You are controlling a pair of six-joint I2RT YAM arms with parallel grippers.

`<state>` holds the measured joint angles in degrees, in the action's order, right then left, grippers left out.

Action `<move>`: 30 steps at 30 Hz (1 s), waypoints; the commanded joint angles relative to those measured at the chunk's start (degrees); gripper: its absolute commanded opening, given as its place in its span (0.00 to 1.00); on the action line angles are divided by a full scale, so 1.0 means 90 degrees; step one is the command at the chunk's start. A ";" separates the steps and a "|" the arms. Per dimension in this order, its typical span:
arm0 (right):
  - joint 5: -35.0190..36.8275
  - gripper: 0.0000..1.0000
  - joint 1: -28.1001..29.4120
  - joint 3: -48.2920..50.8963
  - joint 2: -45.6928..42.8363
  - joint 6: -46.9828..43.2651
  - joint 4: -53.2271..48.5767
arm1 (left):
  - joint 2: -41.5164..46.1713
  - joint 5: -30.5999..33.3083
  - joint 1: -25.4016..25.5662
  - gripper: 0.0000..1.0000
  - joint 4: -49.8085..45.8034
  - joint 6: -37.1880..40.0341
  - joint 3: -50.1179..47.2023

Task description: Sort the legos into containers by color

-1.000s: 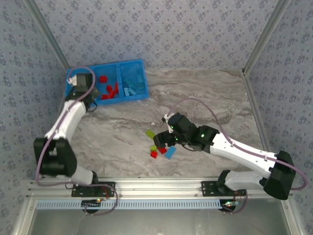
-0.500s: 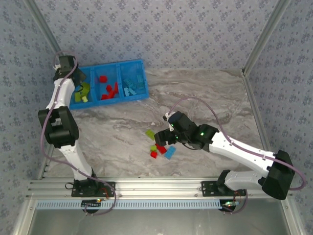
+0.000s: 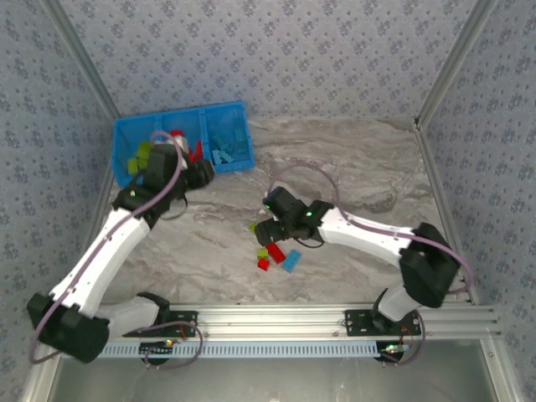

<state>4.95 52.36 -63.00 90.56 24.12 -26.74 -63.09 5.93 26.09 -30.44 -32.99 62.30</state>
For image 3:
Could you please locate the small red lego brick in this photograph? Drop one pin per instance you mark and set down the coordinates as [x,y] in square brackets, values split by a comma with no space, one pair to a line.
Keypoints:
[264,264]

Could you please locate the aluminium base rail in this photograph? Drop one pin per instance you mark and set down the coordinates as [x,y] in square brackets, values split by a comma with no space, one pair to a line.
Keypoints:
[272,320]

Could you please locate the blue three-compartment plastic bin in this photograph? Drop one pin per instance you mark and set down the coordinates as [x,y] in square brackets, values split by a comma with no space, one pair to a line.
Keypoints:
[226,117]

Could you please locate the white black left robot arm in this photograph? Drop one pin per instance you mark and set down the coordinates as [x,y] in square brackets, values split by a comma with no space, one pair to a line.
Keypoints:
[109,251]

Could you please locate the small green lego brick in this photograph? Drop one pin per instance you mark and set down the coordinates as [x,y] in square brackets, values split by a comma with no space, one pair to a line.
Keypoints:
[262,253]

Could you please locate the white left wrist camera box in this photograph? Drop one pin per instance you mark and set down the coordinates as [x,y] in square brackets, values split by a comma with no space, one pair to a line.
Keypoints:
[180,142]

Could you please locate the aluminium side frame rail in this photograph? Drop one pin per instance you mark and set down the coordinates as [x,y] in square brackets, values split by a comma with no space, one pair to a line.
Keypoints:
[446,209]
[102,201]

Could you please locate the large red lego brick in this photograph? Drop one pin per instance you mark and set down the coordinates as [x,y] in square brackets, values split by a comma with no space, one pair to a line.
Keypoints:
[275,252]

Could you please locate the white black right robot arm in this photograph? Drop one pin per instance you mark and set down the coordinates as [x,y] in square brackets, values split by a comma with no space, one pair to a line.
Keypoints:
[360,238]

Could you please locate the aluminium frame post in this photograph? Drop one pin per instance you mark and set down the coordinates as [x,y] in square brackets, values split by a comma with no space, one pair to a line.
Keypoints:
[456,58]
[79,63]

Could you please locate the blue lego brick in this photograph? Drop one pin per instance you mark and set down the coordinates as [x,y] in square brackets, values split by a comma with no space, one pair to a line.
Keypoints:
[240,136]
[218,142]
[291,260]
[222,156]
[240,151]

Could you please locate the grey metal sheet panel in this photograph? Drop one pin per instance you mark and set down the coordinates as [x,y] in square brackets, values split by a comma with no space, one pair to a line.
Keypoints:
[272,381]

